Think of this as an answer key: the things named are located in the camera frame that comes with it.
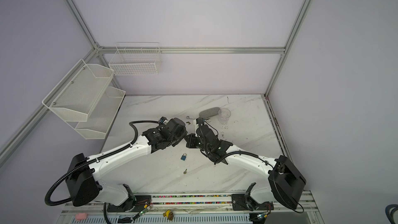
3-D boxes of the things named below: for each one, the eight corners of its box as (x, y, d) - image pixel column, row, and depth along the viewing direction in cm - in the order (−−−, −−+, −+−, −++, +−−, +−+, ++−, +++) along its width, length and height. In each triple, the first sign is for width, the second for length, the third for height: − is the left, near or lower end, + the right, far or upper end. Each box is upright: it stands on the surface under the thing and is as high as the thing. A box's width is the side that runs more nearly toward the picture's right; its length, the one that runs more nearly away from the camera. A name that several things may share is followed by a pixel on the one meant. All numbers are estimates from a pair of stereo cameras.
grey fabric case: (203, 121, 107) (203, 118, 104) (199, 115, 110) (199, 112, 108) (221, 114, 111) (222, 111, 108) (217, 108, 115) (217, 105, 112)
